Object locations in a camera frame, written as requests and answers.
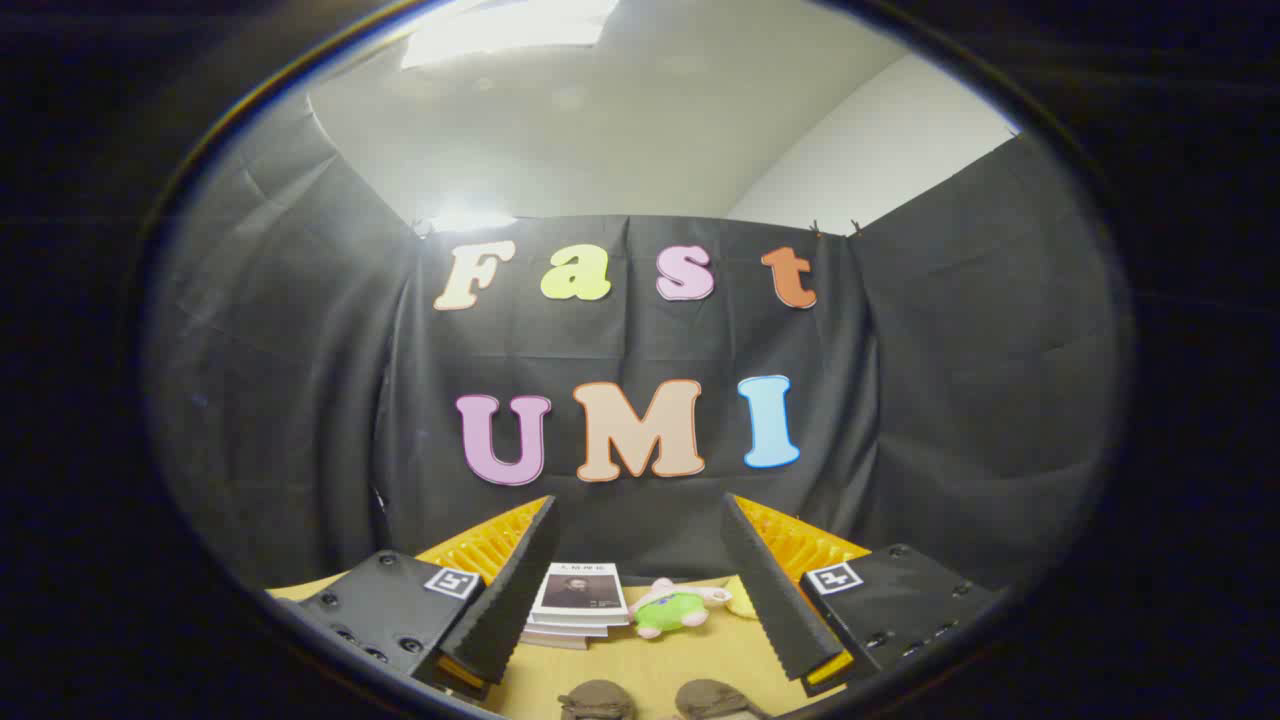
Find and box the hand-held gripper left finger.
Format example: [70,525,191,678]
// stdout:
[270,495,561,701]

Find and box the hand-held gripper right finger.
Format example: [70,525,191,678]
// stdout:
[720,492,1004,698]

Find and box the brown fuzzy shoe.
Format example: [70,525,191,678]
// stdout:
[557,680,638,720]
[674,679,769,720]

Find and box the white portrait cover book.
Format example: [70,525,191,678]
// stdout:
[530,563,631,628]

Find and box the green plush toy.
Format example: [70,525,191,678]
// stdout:
[632,577,734,641]

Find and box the black backdrop cloth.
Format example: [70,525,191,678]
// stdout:
[145,95,1121,591]

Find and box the ceiling light panel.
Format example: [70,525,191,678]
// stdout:
[400,0,621,70]

